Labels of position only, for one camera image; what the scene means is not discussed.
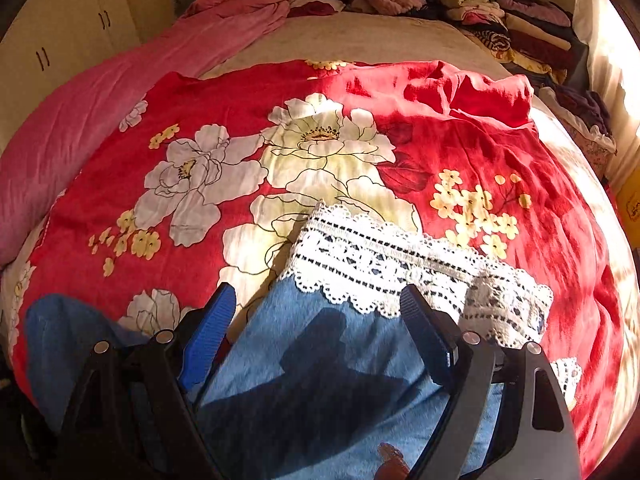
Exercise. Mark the yellow box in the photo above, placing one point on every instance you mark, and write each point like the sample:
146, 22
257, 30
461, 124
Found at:
630, 215

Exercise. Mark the white curtain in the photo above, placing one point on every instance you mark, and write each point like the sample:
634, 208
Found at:
607, 35

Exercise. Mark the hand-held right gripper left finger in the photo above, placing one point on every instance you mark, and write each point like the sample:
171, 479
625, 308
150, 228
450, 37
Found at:
210, 332

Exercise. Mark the pink quilt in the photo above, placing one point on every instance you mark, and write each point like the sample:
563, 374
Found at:
100, 110

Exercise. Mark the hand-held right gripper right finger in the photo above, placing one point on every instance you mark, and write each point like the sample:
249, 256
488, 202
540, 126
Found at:
425, 335

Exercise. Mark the cream wardrobe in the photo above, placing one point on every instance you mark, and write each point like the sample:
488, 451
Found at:
60, 25

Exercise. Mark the red floral blanket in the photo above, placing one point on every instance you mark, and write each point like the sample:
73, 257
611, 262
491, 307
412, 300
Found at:
450, 160

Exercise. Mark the small brown object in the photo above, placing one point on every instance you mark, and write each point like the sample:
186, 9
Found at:
389, 455

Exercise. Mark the pile of folded clothes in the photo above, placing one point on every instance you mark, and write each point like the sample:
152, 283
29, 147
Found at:
520, 25

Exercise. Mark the dark red garment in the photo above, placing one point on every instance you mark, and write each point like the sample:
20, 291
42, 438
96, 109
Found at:
317, 9

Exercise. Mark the beige bed sheet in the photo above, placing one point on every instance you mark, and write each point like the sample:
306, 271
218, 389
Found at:
360, 40

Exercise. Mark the dark purple clothes heap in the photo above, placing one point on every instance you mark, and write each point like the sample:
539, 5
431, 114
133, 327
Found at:
582, 105

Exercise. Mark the white pillow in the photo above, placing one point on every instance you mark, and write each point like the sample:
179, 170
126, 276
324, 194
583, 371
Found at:
337, 4

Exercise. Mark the blue denim pants lace trim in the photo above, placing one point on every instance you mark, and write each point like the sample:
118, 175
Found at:
325, 360

